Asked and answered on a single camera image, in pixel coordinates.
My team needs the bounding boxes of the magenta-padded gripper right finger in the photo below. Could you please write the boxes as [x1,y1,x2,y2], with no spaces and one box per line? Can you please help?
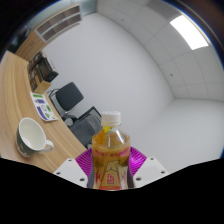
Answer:
[126,146,169,189]

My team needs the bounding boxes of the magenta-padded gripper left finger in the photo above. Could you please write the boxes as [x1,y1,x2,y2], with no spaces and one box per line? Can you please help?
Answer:
[52,147,96,190]

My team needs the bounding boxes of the tea bottle with white cap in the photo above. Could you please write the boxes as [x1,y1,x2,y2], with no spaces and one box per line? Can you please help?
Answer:
[91,110,132,191]

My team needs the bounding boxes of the grey mesh office chair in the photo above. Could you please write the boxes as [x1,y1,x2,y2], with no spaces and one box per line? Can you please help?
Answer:
[68,105,103,149]

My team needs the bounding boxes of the green and white mug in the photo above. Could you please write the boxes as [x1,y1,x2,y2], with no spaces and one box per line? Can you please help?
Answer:
[15,117,55,158]

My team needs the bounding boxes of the printed leaflet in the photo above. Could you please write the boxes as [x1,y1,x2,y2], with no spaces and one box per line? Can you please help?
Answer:
[29,91,59,123]

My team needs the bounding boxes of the black office chair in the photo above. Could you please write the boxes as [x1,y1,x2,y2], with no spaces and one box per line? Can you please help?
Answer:
[54,81,85,121]

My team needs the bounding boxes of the large black printed box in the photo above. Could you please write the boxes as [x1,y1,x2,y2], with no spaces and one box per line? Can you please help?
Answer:
[29,56,60,86]

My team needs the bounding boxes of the small black box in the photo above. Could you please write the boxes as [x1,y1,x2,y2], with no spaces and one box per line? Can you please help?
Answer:
[27,53,44,73]

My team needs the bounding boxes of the wooden shelf cabinet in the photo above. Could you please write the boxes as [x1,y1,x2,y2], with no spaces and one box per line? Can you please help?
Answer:
[14,3,83,62]

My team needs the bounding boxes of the large ceiling light panel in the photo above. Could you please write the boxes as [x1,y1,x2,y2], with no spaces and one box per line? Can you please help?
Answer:
[169,14,210,51]

